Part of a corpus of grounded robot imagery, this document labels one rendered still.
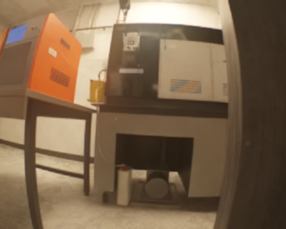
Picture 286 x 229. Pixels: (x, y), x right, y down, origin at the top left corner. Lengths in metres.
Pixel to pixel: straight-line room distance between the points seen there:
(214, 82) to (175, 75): 0.30
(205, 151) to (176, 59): 0.68
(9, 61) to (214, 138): 1.31
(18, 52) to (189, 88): 1.09
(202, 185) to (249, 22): 1.01
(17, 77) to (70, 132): 1.88
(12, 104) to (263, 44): 0.83
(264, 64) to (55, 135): 2.73
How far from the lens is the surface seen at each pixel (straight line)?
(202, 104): 1.22
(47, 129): 2.89
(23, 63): 0.88
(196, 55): 1.29
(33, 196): 0.82
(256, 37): 0.43
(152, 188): 1.27
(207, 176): 1.17
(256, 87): 0.37
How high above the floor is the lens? 0.60
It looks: 4 degrees up
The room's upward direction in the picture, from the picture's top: 3 degrees clockwise
